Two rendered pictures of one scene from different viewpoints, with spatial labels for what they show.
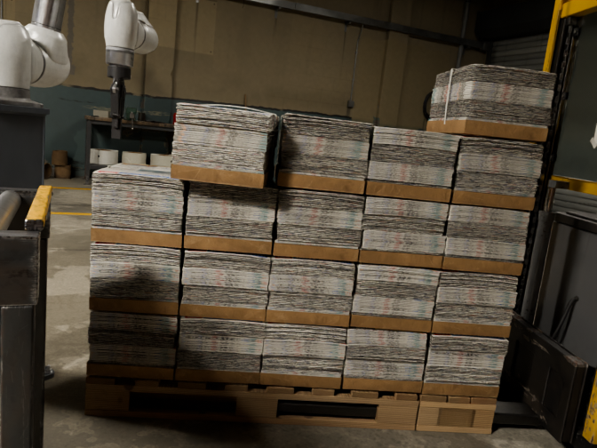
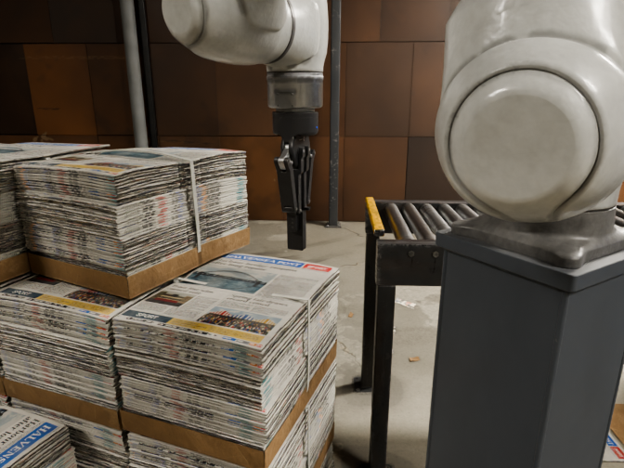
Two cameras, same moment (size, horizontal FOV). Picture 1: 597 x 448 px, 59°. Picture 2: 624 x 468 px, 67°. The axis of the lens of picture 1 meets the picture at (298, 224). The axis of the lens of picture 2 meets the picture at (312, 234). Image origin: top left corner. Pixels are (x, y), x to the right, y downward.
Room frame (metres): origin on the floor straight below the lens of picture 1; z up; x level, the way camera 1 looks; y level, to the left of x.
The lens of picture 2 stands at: (2.51, 1.03, 1.19)
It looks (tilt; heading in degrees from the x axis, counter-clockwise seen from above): 17 degrees down; 207
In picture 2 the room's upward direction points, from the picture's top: straight up
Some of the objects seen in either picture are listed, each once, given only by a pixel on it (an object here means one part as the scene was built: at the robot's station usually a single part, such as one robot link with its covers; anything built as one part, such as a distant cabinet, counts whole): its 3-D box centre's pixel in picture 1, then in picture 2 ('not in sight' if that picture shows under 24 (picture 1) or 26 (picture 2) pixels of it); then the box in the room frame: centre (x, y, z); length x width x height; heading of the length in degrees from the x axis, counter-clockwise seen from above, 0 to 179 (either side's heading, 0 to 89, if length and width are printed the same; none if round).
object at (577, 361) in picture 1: (527, 364); not in sight; (1.99, -0.97, 0.20); 0.62 x 0.05 x 0.30; 6
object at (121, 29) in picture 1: (123, 25); (289, 19); (1.82, 0.65, 1.30); 0.13 x 0.11 x 0.16; 175
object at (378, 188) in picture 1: (394, 185); not in sight; (1.92, -0.33, 0.86); 0.38 x 0.29 x 0.04; 5
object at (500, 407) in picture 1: (402, 407); not in sight; (1.81, -0.46, 0.05); 1.05 x 0.10 x 0.04; 96
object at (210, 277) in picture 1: (265, 292); (91, 417); (1.87, 0.10, 0.42); 1.17 x 0.39 x 0.83; 96
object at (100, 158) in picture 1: (151, 147); not in sight; (7.60, 2.22, 0.55); 1.80 x 0.70 x 1.09; 114
